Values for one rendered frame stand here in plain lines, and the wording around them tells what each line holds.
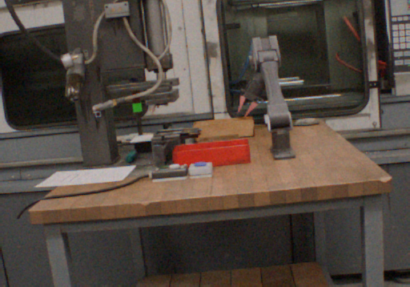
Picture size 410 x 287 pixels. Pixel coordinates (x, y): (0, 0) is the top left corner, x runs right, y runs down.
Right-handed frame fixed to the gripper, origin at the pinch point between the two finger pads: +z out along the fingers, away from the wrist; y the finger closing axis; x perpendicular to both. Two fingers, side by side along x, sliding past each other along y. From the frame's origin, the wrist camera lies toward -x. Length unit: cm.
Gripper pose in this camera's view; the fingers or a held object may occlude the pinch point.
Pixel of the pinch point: (242, 113)
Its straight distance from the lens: 220.9
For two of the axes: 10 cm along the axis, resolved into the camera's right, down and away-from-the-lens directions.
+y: -8.9, -4.5, 0.0
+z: -4.4, 8.8, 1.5
